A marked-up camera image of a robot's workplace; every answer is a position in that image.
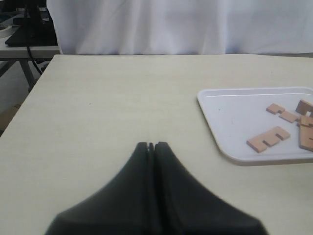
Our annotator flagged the grey side table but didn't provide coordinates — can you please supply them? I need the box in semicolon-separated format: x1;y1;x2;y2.
0;37;60;90

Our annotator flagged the black cable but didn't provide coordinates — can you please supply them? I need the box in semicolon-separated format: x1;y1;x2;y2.
23;0;46;74

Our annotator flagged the white plastic tray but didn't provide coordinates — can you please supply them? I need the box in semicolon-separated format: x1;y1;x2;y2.
197;87;313;165

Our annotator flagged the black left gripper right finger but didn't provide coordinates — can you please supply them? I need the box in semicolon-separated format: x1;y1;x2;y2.
154;142;268;235

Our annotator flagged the white curtain backdrop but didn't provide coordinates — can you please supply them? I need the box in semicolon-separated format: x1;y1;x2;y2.
47;0;313;55

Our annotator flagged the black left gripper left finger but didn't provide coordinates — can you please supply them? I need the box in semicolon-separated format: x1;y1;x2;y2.
46;142;151;235

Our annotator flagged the white tape roll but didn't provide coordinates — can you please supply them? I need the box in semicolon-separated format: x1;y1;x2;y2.
0;24;12;38

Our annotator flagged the black monitor stand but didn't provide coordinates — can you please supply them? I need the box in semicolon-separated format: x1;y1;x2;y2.
3;0;57;47

